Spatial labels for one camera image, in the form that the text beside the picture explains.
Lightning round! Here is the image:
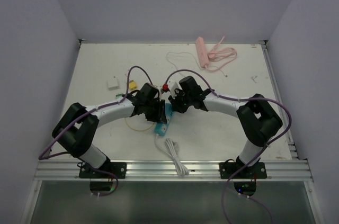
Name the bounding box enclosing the white plug adapter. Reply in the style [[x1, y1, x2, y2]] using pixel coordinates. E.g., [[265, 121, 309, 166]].
[[106, 76, 120, 91]]

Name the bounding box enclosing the yellow plug with cable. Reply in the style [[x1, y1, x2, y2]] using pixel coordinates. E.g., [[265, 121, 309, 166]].
[[124, 118, 155, 132]]

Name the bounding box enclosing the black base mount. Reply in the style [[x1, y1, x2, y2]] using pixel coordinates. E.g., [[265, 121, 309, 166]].
[[219, 159, 267, 179], [77, 162, 127, 179]]

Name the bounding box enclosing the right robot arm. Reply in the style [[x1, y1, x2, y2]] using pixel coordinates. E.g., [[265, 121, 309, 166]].
[[163, 76, 283, 178]]

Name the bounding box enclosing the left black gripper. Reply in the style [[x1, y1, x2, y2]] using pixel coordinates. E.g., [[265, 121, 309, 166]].
[[144, 98, 166, 123]]

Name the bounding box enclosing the white cable bundle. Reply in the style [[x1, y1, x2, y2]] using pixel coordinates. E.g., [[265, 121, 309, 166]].
[[154, 133, 190, 177]]

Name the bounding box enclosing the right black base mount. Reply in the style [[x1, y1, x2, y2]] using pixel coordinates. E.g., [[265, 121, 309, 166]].
[[219, 159, 267, 179]]

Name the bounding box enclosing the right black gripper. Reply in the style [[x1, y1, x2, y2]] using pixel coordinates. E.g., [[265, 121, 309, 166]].
[[169, 88, 193, 114]]

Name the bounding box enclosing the aluminium front rail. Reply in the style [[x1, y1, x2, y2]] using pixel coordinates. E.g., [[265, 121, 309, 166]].
[[33, 159, 313, 182]]

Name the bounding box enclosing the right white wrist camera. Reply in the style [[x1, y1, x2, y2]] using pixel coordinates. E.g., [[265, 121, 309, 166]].
[[161, 79, 181, 97]]

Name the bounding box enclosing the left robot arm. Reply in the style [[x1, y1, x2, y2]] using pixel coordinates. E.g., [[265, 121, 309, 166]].
[[52, 83, 167, 178]]

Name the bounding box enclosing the pink power strip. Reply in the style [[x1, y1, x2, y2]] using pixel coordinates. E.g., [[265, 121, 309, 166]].
[[195, 37, 238, 72]]

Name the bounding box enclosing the yellow plug adapter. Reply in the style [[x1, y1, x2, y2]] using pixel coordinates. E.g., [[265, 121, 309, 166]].
[[128, 80, 138, 91]]

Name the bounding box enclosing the teal power strip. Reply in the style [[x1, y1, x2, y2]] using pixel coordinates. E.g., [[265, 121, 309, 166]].
[[154, 103, 173, 137]]

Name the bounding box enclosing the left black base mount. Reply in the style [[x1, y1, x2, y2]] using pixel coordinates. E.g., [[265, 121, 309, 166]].
[[77, 162, 127, 179]]

